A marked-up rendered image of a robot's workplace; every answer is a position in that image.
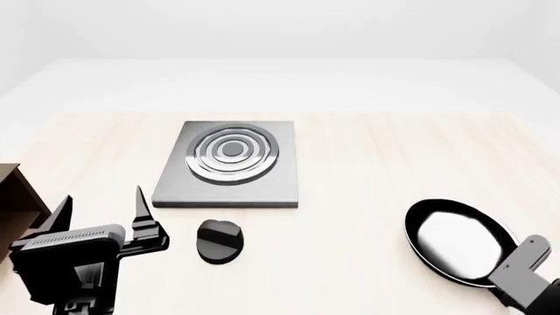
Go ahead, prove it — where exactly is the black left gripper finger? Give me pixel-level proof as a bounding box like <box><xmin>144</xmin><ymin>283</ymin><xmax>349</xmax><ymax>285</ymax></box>
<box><xmin>32</xmin><ymin>194</ymin><xmax>74</xmax><ymax>238</ymax></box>
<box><xmin>129</xmin><ymin>185</ymin><xmax>164</xmax><ymax>239</ymax></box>

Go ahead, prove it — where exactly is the silver stove plate with burner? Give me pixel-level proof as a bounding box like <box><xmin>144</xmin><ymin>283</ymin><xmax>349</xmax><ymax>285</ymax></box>
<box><xmin>151</xmin><ymin>120</ymin><xmax>300</xmax><ymax>210</ymax></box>

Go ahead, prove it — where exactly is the black round stove knob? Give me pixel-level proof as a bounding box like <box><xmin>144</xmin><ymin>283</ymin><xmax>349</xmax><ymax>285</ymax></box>
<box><xmin>195</xmin><ymin>218</ymin><xmax>244</xmax><ymax>265</ymax></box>

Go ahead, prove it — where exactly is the black frying pan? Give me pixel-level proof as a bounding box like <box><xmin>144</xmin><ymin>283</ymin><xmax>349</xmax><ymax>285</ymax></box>
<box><xmin>403</xmin><ymin>198</ymin><xmax>560</xmax><ymax>313</ymax></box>

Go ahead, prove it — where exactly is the dark brown wooden cabinet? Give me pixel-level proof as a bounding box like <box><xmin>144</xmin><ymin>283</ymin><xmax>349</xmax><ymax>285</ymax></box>
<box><xmin>0</xmin><ymin>163</ymin><xmax>54</xmax><ymax>265</ymax></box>

